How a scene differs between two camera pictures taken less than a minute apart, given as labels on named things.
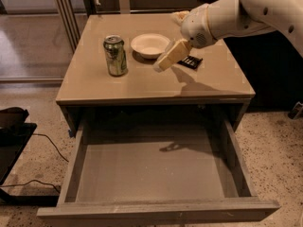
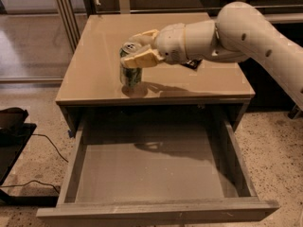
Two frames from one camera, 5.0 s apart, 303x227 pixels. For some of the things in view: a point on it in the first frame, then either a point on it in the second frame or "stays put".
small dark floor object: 296,112 stays put
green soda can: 116,57 -> 130,76
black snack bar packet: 190,61 stays put
